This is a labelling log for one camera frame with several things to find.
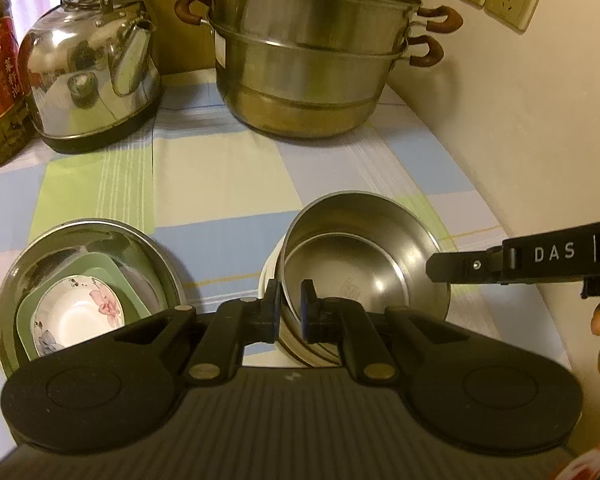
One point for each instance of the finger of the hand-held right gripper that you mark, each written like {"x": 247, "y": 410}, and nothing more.
{"x": 460, "y": 266}

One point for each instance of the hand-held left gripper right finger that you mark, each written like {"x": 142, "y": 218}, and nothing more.
{"x": 307, "y": 310}

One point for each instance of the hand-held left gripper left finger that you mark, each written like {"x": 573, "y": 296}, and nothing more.
{"x": 274, "y": 310}

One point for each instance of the plain white bowl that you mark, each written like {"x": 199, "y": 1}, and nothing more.
{"x": 267, "y": 270}

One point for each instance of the stainless steel bowl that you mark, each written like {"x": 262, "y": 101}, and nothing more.
{"x": 370, "y": 260}

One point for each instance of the green square plate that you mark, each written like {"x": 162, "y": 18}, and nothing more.
{"x": 97, "y": 264}

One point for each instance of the white floral bowl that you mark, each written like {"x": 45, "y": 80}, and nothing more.
{"x": 75, "y": 315}

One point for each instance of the round stainless steel plate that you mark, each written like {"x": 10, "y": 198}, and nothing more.
{"x": 55, "y": 245}

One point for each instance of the checked pastel tablecloth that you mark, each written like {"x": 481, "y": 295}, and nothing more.
{"x": 220, "y": 175}

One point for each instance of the red white printed item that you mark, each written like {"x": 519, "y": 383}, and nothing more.
{"x": 595, "y": 465}

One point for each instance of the stainless steel steamer pot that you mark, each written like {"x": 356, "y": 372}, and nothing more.
{"x": 305, "y": 75}

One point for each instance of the wooden board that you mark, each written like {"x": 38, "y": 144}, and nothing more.
{"x": 187, "y": 52}

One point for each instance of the stainless steel kettle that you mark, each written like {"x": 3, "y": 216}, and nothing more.
{"x": 80, "y": 85}

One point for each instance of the cooking oil bottle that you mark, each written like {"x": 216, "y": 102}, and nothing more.
{"x": 0, "y": 70}

